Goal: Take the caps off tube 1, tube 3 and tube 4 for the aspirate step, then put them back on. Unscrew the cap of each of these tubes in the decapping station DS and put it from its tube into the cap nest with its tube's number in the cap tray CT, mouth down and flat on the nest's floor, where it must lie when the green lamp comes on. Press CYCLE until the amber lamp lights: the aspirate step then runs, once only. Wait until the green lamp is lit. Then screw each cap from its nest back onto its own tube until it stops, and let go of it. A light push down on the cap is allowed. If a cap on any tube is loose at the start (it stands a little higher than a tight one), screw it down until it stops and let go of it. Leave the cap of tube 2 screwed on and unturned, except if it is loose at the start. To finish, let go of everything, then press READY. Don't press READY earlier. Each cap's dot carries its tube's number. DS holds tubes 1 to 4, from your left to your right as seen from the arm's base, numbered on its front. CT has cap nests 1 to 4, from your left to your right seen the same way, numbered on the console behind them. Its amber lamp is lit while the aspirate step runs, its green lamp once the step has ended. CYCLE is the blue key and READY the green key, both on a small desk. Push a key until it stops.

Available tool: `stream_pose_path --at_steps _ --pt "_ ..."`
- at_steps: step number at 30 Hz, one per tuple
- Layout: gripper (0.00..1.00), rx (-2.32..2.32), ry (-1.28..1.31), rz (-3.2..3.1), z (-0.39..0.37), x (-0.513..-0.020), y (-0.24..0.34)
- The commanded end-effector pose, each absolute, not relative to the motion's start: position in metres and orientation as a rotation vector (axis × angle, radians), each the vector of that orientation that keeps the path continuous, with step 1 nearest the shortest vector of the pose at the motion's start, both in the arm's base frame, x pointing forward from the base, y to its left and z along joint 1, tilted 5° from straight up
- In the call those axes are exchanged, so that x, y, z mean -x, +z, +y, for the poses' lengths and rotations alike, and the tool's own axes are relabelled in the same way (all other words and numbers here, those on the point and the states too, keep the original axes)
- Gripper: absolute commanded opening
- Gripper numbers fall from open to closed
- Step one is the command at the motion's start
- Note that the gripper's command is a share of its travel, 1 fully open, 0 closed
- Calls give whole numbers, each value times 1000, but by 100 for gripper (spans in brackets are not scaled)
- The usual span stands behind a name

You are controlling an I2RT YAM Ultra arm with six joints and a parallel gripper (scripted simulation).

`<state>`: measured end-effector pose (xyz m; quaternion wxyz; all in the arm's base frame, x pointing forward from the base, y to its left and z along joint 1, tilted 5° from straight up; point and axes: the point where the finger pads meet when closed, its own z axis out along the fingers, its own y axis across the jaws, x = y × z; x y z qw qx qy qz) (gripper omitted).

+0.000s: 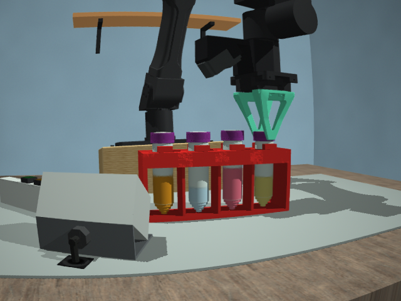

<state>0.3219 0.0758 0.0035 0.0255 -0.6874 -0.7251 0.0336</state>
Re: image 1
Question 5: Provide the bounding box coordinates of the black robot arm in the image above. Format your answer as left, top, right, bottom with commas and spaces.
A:
115, 0, 318, 146

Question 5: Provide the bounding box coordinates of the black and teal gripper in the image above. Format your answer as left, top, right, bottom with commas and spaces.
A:
231, 40, 298, 140

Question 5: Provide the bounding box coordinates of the purple screw cap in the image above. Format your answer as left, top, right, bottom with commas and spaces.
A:
221, 130, 244, 140
150, 132, 175, 144
253, 131, 275, 141
186, 132, 211, 142

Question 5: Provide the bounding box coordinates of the pale grey flat mat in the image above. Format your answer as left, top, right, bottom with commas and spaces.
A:
0, 174, 401, 278

